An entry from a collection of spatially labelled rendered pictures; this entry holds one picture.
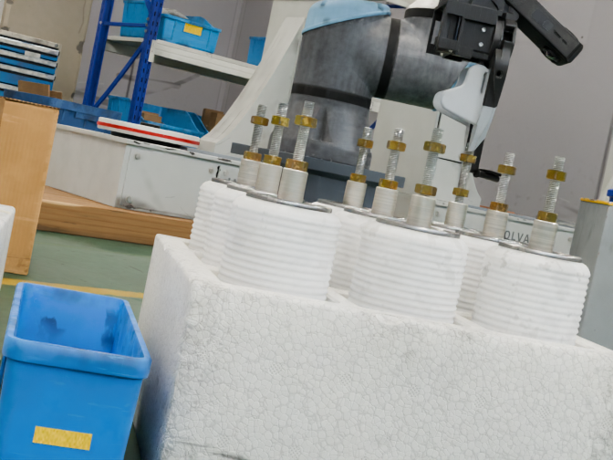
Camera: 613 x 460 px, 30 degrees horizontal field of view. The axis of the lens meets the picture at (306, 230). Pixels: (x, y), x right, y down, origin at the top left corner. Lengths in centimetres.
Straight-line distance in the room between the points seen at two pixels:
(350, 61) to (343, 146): 12
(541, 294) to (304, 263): 21
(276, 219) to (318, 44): 70
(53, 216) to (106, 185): 27
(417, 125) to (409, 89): 226
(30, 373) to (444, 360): 33
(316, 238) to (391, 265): 7
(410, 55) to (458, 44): 38
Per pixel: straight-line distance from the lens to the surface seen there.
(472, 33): 125
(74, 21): 756
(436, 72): 162
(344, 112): 160
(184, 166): 318
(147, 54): 609
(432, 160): 101
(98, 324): 115
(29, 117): 205
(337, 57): 160
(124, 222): 302
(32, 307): 115
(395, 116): 397
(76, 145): 334
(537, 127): 786
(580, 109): 767
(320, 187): 156
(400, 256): 97
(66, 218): 295
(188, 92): 1059
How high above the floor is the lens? 28
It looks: 3 degrees down
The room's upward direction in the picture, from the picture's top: 12 degrees clockwise
